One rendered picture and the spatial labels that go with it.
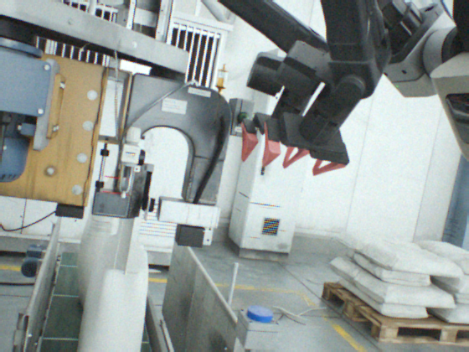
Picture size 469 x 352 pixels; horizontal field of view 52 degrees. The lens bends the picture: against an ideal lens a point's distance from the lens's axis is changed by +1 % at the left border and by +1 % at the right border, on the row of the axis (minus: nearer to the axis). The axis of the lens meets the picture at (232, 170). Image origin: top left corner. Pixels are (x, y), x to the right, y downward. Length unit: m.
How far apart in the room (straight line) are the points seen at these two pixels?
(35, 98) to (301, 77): 0.43
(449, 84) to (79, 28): 0.64
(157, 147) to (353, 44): 3.31
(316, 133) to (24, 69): 0.47
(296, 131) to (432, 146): 5.84
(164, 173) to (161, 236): 0.52
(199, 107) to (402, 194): 5.43
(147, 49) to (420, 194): 5.72
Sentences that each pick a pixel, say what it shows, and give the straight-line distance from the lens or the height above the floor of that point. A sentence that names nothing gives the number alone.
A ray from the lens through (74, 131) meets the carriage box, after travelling 1.09.
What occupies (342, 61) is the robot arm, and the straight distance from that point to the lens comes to 0.63.
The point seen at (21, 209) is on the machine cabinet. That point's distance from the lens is 3.92.
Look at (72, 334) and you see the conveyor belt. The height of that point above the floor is 0.38.
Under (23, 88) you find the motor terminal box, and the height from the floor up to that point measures 1.25.
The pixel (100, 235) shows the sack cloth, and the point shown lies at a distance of 2.08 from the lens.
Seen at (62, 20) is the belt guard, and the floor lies 1.39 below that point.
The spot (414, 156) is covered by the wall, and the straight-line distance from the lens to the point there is 6.43.
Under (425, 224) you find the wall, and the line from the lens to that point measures 6.70.
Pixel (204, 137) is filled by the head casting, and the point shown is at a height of 1.22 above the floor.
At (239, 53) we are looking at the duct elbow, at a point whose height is 1.95.
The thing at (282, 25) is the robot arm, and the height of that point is 1.45.
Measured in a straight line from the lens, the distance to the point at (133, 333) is 1.44.
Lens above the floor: 1.25
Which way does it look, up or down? 5 degrees down
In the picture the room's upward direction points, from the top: 11 degrees clockwise
